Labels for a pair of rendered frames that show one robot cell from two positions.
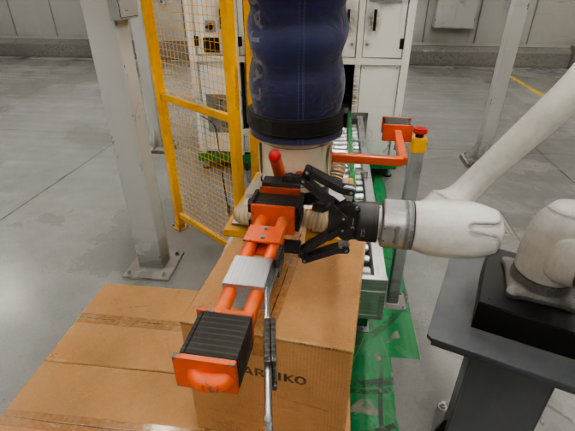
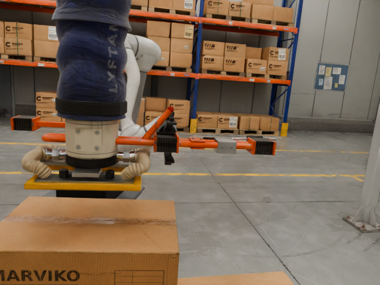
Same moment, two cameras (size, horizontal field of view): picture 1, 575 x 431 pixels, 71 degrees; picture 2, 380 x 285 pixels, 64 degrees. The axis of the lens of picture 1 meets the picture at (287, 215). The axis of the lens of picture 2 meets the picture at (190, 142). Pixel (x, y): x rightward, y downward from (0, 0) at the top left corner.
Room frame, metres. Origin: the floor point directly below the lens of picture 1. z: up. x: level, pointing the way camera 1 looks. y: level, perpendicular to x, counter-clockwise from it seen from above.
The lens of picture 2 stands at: (0.95, 1.04, 1.46)
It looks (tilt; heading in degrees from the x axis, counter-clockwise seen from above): 12 degrees down; 251
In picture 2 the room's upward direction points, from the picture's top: 4 degrees clockwise
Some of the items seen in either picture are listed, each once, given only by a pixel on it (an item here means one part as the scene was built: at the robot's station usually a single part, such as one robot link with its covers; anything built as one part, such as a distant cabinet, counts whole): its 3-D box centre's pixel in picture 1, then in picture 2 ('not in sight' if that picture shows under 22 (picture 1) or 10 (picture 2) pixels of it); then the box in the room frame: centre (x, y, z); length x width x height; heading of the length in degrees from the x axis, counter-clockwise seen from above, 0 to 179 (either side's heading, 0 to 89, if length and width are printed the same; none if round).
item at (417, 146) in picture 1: (404, 228); not in sight; (1.82, -0.61, 0.50); 0.07 x 0.07 x 1.00; 83
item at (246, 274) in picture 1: (249, 281); (224, 146); (0.48, 0.06, 1.23); 0.07 x 0.07 x 0.04; 80
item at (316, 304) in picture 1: (291, 310); (92, 270); (0.94, -0.01, 0.74); 0.60 x 0.40 x 0.40; 167
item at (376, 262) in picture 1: (364, 179); not in sight; (2.43, -0.51, 0.50); 2.31 x 0.05 x 0.19; 173
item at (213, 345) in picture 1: (216, 347); (260, 146); (0.35, 0.09, 1.23); 0.08 x 0.07 x 0.05; 170
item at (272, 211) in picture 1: (276, 209); (165, 142); (0.69, 0.02, 1.24); 0.10 x 0.08 x 0.06; 80
